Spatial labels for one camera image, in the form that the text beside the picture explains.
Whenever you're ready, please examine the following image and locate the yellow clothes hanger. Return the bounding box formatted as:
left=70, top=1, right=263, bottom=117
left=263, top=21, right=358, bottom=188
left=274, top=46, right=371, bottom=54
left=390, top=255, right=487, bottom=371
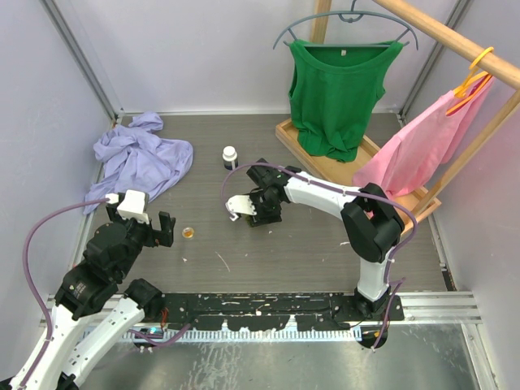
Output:
left=446, top=46, right=494, bottom=116

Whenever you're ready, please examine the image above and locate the lavender crumpled shirt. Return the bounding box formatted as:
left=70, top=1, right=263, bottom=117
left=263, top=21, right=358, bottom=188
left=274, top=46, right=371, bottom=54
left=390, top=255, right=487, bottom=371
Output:
left=84, top=111, right=194, bottom=202

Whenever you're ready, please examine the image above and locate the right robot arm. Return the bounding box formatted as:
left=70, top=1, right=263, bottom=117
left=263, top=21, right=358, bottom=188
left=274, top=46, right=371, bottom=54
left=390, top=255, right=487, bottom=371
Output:
left=246, top=159, right=405, bottom=320

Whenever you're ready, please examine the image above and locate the orange bottle cap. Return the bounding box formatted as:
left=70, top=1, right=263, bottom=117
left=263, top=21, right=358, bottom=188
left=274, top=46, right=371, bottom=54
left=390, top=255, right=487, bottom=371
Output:
left=182, top=227, right=194, bottom=239

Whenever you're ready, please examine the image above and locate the green tank top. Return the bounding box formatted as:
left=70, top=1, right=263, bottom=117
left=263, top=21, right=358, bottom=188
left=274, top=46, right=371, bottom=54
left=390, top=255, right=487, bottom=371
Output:
left=288, top=40, right=404, bottom=163

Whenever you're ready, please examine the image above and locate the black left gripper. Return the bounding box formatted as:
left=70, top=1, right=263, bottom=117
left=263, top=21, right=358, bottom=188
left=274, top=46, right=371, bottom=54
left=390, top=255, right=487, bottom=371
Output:
left=109, top=201, right=175, bottom=278

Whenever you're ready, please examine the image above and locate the white capped dark pill bottle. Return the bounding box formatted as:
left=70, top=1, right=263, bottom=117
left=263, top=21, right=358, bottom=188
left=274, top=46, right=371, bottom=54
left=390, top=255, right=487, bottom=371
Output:
left=223, top=145, right=238, bottom=171

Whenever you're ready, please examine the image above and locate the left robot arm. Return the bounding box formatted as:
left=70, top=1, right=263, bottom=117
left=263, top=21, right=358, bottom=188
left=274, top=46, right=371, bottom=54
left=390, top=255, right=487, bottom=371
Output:
left=1, top=206, right=176, bottom=389

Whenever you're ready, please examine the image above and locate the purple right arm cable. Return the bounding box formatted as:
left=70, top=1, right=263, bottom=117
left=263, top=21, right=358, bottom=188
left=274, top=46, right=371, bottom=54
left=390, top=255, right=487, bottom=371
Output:
left=221, top=161, right=419, bottom=349

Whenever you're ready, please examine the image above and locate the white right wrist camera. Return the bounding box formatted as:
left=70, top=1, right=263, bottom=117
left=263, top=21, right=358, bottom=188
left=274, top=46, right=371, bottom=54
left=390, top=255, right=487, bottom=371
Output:
left=225, top=195, right=257, bottom=222

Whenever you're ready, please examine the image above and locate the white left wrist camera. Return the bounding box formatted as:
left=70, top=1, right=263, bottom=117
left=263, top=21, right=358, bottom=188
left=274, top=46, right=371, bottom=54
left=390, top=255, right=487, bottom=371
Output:
left=105, top=189, right=150, bottom=224

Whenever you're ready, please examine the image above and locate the grey clothes hanger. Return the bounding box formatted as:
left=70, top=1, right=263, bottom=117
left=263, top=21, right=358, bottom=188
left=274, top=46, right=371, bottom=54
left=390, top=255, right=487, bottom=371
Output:
left=272, top=1, right=419, bottom=50

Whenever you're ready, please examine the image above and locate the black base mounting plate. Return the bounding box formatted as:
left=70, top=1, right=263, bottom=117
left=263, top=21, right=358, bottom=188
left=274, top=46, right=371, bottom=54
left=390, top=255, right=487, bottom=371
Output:
left=143, top=292, right=405, bottom=332

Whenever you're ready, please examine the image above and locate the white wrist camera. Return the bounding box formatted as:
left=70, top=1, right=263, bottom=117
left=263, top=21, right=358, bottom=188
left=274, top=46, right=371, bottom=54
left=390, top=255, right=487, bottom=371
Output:
left=105, top=189, right=150, bottom=224
left=225, top=195, right=257, bottom=222

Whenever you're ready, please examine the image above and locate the pink shirt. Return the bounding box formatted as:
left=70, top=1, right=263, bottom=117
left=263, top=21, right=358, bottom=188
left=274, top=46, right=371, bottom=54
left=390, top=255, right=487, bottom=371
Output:
left=352, top=75, right=494, bottom=198

